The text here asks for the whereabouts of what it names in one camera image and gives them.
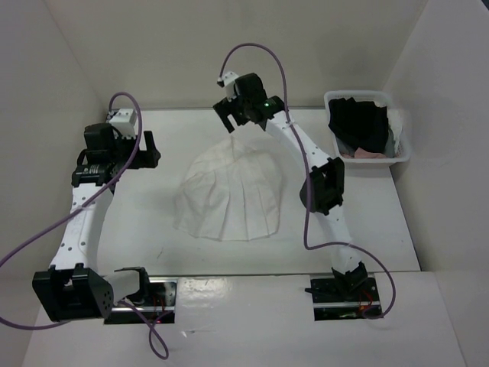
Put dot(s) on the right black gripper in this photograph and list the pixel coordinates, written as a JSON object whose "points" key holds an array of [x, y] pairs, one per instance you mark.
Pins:
{"points": [[224, 108]]}

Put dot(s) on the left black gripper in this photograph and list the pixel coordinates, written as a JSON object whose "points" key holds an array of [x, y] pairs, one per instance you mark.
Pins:
{"points": [[147, 158]]}

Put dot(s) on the white pleated skirt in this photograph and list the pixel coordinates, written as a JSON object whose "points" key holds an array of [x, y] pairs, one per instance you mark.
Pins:
{"points": [[231, 192]]}

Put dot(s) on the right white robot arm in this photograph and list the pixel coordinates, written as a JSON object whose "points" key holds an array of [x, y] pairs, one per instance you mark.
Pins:
{"points": [[323, 189]]}

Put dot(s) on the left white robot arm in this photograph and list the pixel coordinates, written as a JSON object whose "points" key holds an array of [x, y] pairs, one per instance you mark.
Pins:
{"points": [[71, 288]]}

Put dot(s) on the black skirt in basket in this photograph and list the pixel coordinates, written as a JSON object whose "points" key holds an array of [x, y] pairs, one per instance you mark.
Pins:
{"points": [[359, 124]]}

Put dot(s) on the pink garment in basket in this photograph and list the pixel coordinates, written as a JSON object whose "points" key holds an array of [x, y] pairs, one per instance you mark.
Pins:
{"points": [[363, 154]]}

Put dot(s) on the white garment in basket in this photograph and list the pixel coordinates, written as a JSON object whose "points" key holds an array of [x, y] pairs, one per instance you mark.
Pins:
{"points": [[395, 119]]}

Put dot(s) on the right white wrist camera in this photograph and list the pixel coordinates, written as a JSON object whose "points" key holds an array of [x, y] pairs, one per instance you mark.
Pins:
{"points": [[227, 82]]}

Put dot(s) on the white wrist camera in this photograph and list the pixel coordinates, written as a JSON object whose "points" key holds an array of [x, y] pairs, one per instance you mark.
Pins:
{"points": [[227, 82], [124, 121]]}

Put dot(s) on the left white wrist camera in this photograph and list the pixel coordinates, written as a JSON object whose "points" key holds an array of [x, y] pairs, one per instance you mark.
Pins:
{"points": [[124, 121]]}

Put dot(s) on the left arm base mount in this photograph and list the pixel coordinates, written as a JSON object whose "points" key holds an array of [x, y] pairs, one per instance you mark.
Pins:
{"points": [[158, 305]]}

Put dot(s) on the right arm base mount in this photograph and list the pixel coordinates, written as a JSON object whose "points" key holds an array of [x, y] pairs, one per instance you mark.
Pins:
{"points": [[329, 304]]}

